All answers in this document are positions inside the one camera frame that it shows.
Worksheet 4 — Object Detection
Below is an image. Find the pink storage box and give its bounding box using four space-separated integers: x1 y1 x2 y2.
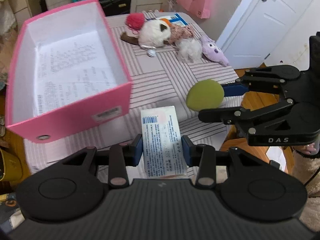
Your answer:
5 0 132 143

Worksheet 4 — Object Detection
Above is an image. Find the purple plush toy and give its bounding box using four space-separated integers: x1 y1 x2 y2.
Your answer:
200 36 229 67

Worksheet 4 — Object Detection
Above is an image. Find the white fluffy pompom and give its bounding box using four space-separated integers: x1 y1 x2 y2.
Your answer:
175 38 202 62

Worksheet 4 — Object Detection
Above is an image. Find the white tissue pack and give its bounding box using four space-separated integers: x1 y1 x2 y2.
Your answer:
141 106 187 178

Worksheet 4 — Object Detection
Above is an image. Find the white cat plush toy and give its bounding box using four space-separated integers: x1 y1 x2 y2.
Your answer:
120 19 171 57

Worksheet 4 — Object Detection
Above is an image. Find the red fluffy pompom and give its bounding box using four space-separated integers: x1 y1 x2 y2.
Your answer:
125 12 145 31

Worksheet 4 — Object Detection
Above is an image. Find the striped table cloth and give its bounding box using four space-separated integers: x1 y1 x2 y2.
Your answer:
24 15 238 173

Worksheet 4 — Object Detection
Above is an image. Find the black suitcase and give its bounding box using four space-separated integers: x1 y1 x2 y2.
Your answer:
99 0 131 16

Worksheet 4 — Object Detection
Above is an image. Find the pink floral scrunchie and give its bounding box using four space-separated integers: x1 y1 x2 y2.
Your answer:
168 24 194 45

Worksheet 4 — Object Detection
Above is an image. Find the white door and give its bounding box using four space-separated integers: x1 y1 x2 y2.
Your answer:
222 0 312 69

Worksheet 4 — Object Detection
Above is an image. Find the blue white wipes pack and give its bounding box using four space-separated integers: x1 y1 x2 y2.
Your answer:
157 14 188 27

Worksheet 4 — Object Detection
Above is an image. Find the orange soft ball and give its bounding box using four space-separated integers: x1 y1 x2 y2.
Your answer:
160 18 171 26

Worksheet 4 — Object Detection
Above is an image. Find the person's right hand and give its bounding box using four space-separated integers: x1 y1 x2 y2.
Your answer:
293 142 318 155

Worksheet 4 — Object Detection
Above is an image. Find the green round puff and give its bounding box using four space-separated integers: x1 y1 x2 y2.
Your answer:
185 79 225 112

